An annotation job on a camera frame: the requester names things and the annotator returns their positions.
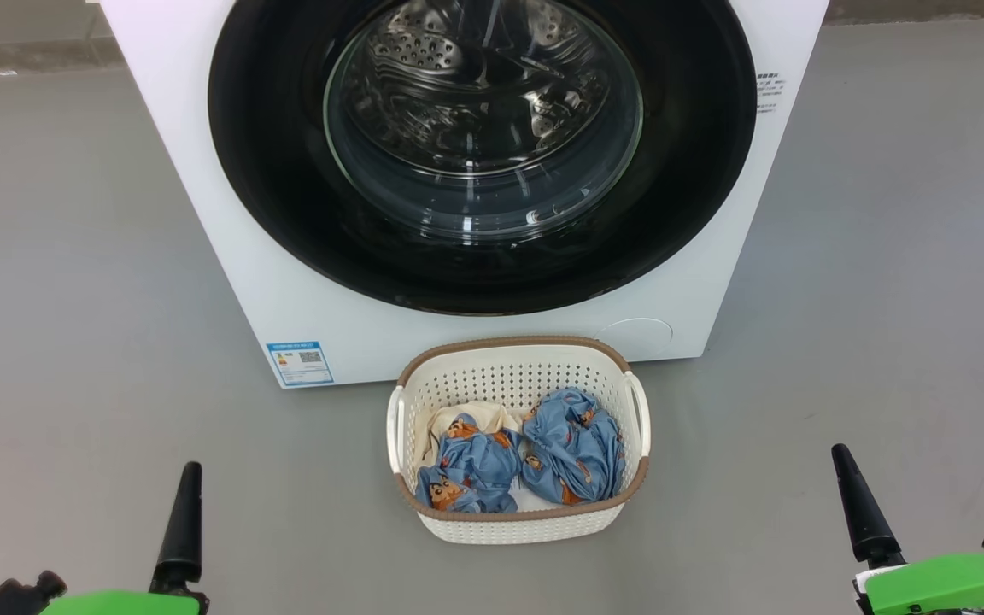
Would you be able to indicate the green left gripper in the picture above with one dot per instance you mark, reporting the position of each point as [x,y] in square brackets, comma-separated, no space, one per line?
[116,605]

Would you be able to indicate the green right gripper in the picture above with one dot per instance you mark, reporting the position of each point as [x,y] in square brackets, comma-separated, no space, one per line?
[945,585]

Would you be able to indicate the blue printed garment cream lining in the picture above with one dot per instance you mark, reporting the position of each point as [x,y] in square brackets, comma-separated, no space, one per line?
[479,461]

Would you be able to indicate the black-rimmed glass washer door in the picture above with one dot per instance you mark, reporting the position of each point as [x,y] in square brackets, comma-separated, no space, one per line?
[270,171]

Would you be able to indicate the white front-load washing machine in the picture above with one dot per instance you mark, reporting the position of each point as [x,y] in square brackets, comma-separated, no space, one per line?
[274,312]

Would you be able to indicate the blue energy label sticker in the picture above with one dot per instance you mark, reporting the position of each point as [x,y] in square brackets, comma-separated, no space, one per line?
[300,363]

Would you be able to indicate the round white filter cover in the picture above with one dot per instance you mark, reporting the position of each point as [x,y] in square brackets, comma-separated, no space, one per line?
[635,333]

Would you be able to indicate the white basket with brown rim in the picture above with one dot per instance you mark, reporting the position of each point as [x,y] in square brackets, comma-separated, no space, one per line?
[509,376]

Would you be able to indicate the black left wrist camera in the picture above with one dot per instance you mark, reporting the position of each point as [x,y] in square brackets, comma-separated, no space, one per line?
[14,598]

